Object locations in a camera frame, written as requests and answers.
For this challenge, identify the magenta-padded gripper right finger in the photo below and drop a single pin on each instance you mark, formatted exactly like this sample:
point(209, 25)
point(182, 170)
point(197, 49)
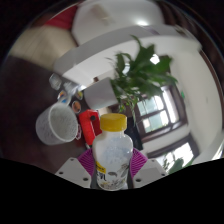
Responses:
point(150, 171)

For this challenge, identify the brown framed window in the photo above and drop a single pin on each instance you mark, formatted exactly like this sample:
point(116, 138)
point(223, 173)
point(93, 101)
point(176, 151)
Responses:
point(173, 150)

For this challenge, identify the green exit sign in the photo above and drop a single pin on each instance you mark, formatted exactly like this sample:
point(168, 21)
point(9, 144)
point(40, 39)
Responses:
point(182, 95)

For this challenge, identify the brown glazed double door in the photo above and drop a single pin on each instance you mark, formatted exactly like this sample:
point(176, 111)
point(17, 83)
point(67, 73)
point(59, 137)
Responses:
point(156, 115)

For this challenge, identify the red box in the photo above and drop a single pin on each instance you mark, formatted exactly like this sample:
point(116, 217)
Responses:
point(87, 126)

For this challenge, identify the white speckled cup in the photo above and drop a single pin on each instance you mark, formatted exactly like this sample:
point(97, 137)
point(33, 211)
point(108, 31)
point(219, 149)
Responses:
point(56, 125)

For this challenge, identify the yellow-capped clear drink bottle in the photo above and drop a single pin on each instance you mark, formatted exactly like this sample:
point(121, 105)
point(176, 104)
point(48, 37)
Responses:
point(112, 150)

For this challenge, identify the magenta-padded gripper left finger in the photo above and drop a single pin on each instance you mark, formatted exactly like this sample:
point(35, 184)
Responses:
point(72, 171)

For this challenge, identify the small-leaved plant in white pot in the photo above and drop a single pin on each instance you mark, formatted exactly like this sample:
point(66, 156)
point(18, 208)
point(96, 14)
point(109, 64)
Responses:
point(140, 75)

